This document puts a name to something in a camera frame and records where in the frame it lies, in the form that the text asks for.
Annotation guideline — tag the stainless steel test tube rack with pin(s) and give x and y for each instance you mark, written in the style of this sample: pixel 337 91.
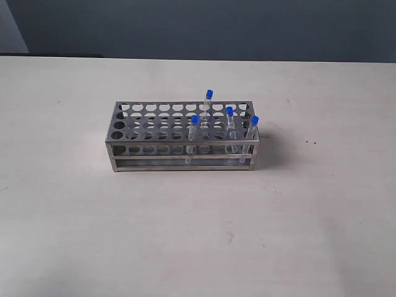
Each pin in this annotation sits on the stainless steel test tube rack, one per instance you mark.
pixel 152 136

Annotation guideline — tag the blue-capped tube back row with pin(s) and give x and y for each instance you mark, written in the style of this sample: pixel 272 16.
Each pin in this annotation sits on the blue-capped tube back row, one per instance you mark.
pixel 206 107

